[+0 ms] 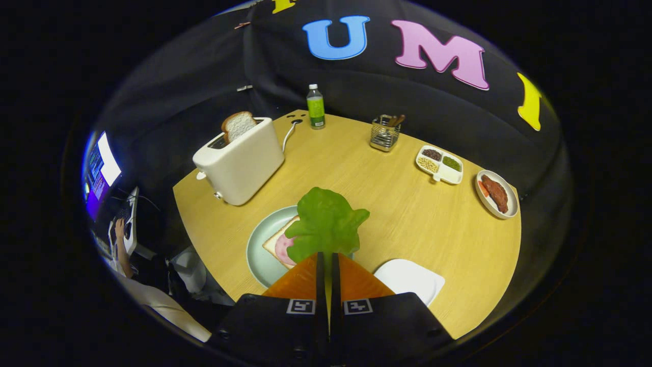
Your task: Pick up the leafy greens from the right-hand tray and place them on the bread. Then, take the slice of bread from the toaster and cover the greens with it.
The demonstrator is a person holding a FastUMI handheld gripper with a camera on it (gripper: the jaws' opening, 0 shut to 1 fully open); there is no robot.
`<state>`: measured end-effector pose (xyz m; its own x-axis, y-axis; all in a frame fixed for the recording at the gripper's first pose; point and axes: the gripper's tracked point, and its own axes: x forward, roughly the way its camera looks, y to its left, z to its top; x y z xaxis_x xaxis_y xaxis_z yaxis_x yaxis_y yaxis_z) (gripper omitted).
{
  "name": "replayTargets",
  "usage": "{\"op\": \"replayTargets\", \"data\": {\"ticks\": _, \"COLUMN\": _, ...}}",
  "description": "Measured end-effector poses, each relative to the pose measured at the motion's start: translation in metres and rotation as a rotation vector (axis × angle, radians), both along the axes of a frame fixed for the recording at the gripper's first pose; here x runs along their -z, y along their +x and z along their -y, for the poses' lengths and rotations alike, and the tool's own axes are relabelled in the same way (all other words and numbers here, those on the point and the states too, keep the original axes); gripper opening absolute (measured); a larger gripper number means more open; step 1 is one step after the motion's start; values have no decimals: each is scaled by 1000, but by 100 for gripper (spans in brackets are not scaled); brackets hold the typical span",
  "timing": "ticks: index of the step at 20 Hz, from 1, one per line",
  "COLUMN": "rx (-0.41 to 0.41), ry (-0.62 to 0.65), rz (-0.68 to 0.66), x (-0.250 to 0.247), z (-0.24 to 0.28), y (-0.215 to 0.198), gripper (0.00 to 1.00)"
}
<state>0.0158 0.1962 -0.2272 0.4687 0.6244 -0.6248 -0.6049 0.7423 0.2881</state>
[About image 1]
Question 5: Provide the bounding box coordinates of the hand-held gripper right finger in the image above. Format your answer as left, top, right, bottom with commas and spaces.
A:
330, 252, 454, 367

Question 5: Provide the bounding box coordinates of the pink ham slice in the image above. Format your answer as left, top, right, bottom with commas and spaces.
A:
274, 235, 297, 266

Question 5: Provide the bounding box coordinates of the white toaster cable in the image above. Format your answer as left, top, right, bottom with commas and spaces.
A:
282, 120, 302, 153

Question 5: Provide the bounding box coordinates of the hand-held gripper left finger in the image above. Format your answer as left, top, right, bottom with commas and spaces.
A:
206, 252, 330, 366

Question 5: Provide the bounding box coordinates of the white keyboard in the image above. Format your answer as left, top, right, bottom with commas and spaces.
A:
108, 187, 139, 255

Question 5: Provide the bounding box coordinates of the green lettuce leaf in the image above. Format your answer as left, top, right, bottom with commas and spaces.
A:
284, 187, 371, 265

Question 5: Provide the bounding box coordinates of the pale green round plate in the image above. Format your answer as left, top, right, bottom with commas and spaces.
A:
246, 205, 357, 290

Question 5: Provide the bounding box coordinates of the brown cooked meat slice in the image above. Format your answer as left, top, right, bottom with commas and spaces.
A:
481, 174, 509, 214

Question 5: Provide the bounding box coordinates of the green label drink bottle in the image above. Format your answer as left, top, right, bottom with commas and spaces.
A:
306, 84, 326, 130

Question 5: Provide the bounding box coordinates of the toasted bread slice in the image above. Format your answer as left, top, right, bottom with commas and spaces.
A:
221, 111, 258, 144

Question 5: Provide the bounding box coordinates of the white square plate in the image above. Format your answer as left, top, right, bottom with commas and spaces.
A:
373, 258, 446, 307

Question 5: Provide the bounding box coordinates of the white toaster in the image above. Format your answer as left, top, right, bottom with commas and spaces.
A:
193, 117, 285, 206

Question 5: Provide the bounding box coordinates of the white divided bean dish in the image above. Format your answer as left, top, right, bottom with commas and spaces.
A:
415, 145, 464, 185

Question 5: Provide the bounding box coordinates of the black backdrop cloth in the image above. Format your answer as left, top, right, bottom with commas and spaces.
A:
97, 0, 574, 327

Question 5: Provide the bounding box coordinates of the computer monitor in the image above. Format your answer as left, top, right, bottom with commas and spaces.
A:
81, 132, 123, 221

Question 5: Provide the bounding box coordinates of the white bread slice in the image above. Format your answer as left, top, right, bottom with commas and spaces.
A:
262, 215, 301, 270

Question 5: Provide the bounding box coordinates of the wire mesh utensil holder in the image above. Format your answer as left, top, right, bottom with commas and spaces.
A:
369, 114, 406, 153

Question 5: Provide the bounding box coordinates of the white oval meat plate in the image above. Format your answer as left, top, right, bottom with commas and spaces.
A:
475, 169, 520, 220

